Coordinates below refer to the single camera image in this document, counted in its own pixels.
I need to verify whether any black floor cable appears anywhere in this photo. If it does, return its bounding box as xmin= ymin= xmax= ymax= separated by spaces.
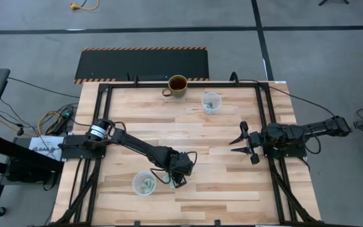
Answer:
xmin=7 ymin=77 xmax=81 ymax=99

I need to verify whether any yellow extension cord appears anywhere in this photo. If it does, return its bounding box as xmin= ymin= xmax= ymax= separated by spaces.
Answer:
xmin=70 ymin=0 xmax=100 ymax=11

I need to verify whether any black hazard-striped floor mat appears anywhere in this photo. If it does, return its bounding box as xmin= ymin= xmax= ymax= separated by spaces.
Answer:
xmin=73 ymin=47 xmax=210 ymax=85

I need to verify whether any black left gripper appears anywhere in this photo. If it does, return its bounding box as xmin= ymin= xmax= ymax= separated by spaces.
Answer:
xmin=164 ymin=151 xmax=195 ymax=189

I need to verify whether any black right arm cable loop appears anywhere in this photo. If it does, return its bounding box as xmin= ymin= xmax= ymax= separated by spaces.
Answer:
xmin=301 ymin=127 xmax=323 ymax=155

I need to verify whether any white printed sheet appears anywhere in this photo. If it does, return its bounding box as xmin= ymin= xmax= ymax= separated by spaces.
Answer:
xmin=29 ymin=136 xmax=65 ymax=161

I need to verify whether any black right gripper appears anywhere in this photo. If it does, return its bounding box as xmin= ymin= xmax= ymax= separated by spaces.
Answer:
xmin=229 ymin=120 xmax=266 ymax=165

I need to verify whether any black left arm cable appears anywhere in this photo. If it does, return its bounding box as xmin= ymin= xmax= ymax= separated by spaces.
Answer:
xmin=183 ymin=151 xmax=199 ymax=166
xmin=149 ymin=168 xmax=171 ymax=186

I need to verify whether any yellow coiled cable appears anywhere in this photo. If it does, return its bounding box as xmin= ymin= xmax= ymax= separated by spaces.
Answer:
xmin=37 ymin=110 xmax=65 ymax=136

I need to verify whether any clear round plastic container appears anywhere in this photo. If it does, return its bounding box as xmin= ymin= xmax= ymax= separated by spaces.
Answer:
xmin=201 ymin=91 xmax=223 ymax=115
xmin=132 ymin=171 xmax=158 ymax=197

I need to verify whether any black aluminium table frame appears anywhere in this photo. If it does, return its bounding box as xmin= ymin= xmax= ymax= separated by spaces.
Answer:
xmin=51 ymin=80 xmax=326 ymax=227

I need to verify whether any black box under desk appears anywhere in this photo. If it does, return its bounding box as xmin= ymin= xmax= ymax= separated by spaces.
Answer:
xmin=4 ymin=156 xmax=60 ymax=185

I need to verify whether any olive and teal ceramic mug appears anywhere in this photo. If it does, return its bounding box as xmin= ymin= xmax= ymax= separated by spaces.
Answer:
xmin=161 ymin=74 xmax=189 ymax=99

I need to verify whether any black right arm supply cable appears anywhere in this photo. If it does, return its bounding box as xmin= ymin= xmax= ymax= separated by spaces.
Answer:
xmin=236 ymin=71 xmax=337 ymax=118

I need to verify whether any black tripod foot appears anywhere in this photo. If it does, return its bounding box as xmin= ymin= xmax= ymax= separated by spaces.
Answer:
xmin=318 ymin=0 xmax=350 ymax=6

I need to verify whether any black desk frame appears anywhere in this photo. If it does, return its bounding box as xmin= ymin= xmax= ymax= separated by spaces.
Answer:
xmin=0 ymin=131 xmax=65 ymax=173

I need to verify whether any black power strip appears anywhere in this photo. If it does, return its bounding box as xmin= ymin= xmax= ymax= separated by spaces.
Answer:
xmin=52 ymin=108 xmax=74 ymax=136

